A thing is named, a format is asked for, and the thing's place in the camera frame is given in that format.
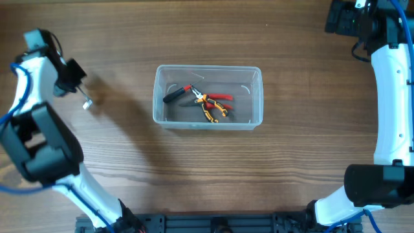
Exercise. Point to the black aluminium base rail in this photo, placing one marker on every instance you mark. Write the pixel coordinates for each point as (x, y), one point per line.
(278, 222)

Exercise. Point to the orange black long-nose pliers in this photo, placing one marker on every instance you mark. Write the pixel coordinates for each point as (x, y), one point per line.
(206, 103)

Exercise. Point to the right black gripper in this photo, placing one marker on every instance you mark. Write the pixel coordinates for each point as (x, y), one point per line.
(340, 11)

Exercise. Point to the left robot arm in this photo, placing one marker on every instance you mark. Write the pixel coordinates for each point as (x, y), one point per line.
(42, 147)

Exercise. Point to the silver socket wrench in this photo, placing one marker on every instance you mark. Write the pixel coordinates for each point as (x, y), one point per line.
(88, 101)

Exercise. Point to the black red-collared screwdriver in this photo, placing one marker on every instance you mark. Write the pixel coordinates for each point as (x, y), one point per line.
(171, 96)

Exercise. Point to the clear plastic storage container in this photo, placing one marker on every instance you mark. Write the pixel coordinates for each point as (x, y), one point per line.
(244, 83)

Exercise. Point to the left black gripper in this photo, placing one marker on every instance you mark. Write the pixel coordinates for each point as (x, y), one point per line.
(61, 90)

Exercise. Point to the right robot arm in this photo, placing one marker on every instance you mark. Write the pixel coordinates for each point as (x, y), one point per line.
(384, 29)

